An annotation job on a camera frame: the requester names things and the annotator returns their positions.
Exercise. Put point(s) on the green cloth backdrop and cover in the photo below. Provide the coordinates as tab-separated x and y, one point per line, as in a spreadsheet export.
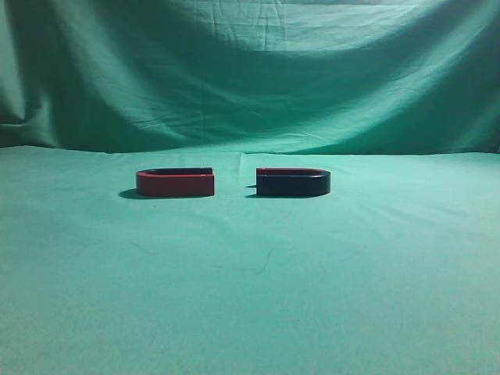
395	271

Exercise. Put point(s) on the dark blue front U-shaped magnet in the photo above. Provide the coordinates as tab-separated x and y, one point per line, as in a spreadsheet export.
300	182

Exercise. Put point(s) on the red front U-shaped magnet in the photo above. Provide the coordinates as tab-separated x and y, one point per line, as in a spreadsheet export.
176	182

